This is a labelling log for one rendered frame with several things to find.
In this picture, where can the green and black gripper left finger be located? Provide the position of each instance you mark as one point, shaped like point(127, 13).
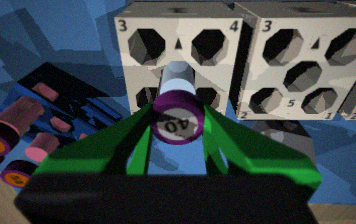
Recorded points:
point(107, 150)

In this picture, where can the grey button housing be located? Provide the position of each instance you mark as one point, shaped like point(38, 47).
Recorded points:
point(288, 132)

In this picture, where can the blue tube rack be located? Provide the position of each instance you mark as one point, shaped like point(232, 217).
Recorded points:
point(62, 108)

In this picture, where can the blue flat mat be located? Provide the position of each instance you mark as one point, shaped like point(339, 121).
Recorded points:
point(79, 38)

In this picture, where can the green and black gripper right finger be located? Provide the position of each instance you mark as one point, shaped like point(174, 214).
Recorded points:
point(249, 152)

